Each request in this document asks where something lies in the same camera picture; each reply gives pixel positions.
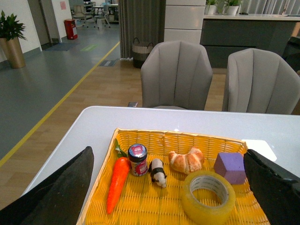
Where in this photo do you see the white potted plant right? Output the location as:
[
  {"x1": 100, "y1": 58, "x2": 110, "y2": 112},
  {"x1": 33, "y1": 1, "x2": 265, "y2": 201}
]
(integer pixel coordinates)
[{"x1": 222, "y1": 0, "x2": 242, "y2": 16}]

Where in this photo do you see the toy croissant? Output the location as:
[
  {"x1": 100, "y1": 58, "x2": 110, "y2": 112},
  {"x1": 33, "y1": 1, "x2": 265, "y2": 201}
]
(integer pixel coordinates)
[{"x1": 168, "y1": 147, "x2": 205, "y2": 174}]

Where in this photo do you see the potted plant in gold planter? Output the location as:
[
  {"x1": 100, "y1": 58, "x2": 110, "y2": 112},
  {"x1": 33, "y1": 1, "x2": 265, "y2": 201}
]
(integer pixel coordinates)
[{"x1": 0, "y1": 10, "x2": 27, "y2": 68}]

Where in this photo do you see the white potted plant left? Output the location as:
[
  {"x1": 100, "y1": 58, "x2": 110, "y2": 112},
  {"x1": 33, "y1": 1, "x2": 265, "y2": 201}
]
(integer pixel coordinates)
[{"x1": 204, "y1": 0, "x2": 218, "y2": 15}]

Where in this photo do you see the white label on table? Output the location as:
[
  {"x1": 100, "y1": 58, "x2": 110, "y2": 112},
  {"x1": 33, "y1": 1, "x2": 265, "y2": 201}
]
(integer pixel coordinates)
[{"x1": 242, "y1": 139, "x2": 277, "y2": 162}]

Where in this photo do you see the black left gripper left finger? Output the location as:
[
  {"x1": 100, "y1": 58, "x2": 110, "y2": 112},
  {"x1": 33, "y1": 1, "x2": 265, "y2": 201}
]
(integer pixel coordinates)
[{"x1": 0, "y1": 146, "x2": 94, "y2": 225}]

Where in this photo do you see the orange toy carrot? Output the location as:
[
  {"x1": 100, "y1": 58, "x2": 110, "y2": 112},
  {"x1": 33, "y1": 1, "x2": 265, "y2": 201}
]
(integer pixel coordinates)
[{"x1": 106, "y1": 140, "x2": 131, "y2": 214}]

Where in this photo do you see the purple foam cube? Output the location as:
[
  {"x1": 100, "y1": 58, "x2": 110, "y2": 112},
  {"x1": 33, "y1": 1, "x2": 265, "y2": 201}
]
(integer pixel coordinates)
[{"x1": 214, "y1": 152, "x2": 246, "y2": 185}]

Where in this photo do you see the grey upholstered chair left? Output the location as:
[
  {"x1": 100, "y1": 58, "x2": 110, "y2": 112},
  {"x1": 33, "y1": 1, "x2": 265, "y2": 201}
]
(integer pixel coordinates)
[{"x1": 141, "y1": 40, "x2": 213, "y2": 110}]

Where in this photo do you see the yellow woven basket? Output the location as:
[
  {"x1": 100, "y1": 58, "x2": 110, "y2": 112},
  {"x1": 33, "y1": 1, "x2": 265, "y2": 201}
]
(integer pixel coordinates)
[{"x1": 76, "y1": 127, "x2": 272, "y2": 225}]

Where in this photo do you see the grey upholstered chair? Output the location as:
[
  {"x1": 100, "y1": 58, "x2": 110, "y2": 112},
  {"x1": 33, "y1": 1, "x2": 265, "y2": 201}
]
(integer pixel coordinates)
[
  {"x1": 222, "y1": 48, "x2": 300, "y2": 115},
  {"x1": 141, "y1": 40, "x2": 213, "y2": 110}
]

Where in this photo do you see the grey curtain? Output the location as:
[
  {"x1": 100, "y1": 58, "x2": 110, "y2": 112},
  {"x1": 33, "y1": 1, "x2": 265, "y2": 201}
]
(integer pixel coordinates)
[{"x1": 119, "y1": 0, "x2": 166, "y2": 58}]

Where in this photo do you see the grey upholstered chair right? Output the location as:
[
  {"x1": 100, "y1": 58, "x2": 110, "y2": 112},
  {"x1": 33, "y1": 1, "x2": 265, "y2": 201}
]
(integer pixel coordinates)
[{"x1": 222, "y1": 48, "x2": 300, "y2": 115}]

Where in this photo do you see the small jar with pink label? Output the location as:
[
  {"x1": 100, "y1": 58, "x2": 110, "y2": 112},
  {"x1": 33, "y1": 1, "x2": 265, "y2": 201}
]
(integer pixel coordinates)
[{"x1": 127, "y1": 143, "x2": 148, "y2": 176}]

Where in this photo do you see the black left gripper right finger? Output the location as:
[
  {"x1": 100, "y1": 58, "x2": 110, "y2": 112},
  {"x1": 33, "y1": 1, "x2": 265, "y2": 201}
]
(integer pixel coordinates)
[{"x1": 244, "y1": 149, "x2": 300, "y2": 225}]

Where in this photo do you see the toy panda figurine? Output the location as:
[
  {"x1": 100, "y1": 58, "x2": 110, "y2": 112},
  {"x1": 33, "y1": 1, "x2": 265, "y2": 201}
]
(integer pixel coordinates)
[{"x1": 148, "y1": 158, "x2": 167, "y2": 188}]

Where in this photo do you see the woven laundry basket with handles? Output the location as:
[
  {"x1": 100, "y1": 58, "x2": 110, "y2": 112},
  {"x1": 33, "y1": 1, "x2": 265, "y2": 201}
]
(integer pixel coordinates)
[{"x1": 132, "y1": 37, "x2": 154, "y2": 68}]

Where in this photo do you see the white potted plant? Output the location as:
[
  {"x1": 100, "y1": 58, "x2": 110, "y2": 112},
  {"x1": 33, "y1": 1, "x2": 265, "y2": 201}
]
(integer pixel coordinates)
[
  {"x1": 222, "y1": 0, "x2": 242, "y2": 16},
  {"x1": 204, "y1": 0, "x2": 218, "y2": 15}
]

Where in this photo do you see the yellowish clear packing tape roll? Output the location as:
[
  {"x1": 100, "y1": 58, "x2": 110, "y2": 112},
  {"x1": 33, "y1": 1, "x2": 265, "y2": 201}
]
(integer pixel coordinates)
[{"x1": 181, "y1": 171, "x2": 236, "y2": 225}]

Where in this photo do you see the office chair in background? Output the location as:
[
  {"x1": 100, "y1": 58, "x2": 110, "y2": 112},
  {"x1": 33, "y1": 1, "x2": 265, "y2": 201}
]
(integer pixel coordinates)
[{"x1": 72, "y1": 5, "x2": 90, "y2": 26}]

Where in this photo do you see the dark grey counter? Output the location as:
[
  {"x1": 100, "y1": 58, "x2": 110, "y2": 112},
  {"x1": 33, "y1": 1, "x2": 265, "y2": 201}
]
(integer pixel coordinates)
[{"x1": 200, "y1": 14, "x2": 300, "y2": 68}]

